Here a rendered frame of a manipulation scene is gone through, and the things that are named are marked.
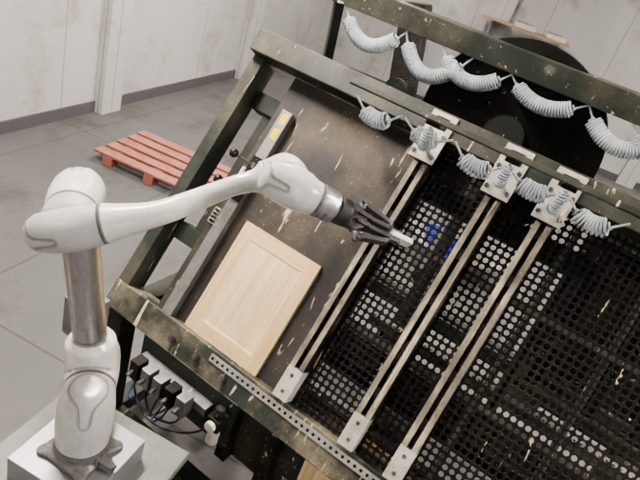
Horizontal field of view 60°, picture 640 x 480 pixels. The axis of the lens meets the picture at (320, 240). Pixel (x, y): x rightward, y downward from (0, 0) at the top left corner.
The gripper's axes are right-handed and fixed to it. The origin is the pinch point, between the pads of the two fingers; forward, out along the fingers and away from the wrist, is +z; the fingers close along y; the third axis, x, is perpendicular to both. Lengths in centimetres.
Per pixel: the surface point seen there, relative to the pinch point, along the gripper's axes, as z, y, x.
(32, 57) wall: -189, -252, -341
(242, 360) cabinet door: -6, 18, -92
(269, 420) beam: 8, 37, -85
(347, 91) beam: -11, -77, -35
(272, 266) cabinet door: -9, -17, -76
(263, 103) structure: -34, -84, -71
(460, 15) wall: 314, -802, -425
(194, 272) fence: -33, -12, -98
